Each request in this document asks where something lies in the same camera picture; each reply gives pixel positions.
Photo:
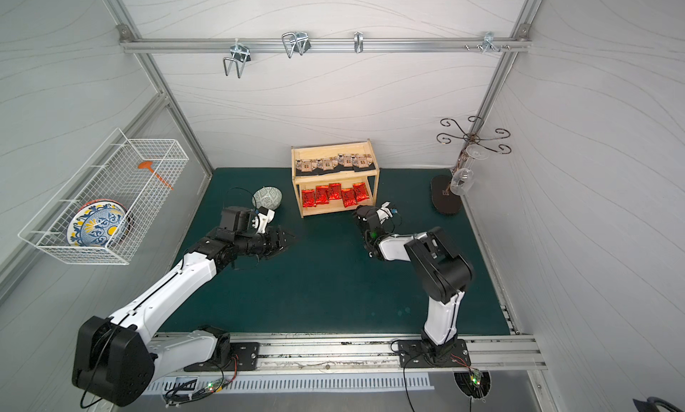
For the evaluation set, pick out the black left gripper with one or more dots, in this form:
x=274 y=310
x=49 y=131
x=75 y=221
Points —
x=270 y=241

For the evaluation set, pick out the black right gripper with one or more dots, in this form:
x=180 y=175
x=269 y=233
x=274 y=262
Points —
x=367 y=228

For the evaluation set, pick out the red tea bag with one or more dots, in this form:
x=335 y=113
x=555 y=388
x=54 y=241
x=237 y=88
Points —
x=361 y=192
x=334 y=191
x=309 y=198
x=321 y=194
x=348 y=197

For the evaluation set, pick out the brown tea bag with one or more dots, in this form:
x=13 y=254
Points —
x=328 y=164
x=346 y=161
x=363 y=162
x=306 y=167

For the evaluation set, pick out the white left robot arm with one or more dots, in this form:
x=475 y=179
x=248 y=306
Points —
x=118 y=357

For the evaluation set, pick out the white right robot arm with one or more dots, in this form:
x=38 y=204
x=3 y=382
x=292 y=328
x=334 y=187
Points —
x=442 y=270

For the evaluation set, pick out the wooden two-tier shelf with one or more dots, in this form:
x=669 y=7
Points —
x=345 y=178

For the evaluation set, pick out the patterned ceramic bowl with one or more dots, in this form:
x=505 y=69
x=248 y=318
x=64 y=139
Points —
x=268 y=197

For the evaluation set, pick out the green table mat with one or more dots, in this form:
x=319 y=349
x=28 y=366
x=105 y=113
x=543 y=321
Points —
x=325 y=282

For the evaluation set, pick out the metal scroll cup stand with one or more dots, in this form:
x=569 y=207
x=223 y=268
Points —
x=447 y=191

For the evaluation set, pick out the clear wine glass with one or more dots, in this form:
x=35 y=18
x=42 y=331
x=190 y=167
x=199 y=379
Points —
x=464 y=176

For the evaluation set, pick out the orange plastic spatula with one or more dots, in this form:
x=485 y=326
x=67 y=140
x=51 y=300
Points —
x=148 y=166

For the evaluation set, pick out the blue yellow patterned plate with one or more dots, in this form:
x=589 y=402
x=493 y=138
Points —
x=99 y=223

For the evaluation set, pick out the metal double hook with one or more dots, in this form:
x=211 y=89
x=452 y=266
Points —
x=239 y=56

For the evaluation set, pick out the small metal hook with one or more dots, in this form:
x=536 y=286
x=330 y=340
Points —
x=358 y=42

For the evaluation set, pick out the metal loop hook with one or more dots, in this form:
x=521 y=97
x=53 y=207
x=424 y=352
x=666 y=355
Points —
x=296 y=42

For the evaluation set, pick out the metal corner hook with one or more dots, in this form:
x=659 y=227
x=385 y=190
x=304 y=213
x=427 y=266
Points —
x=488 y=45

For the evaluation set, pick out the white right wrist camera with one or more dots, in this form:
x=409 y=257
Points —
x=386 y=212

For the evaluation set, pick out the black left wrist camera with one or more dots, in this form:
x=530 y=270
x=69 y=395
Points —
x=236 y=219

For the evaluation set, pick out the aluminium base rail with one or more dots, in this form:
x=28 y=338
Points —
x=378 y=353

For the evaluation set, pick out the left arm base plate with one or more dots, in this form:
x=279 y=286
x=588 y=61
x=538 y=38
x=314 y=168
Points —
x=241 y=356

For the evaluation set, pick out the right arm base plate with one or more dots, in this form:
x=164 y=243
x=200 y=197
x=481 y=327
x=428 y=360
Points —
x=423 y=353

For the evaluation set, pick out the white wire basket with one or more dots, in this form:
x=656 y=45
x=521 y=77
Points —
x=110 y=173

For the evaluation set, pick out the aluminium top rail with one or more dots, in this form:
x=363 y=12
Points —
x=344 y=45

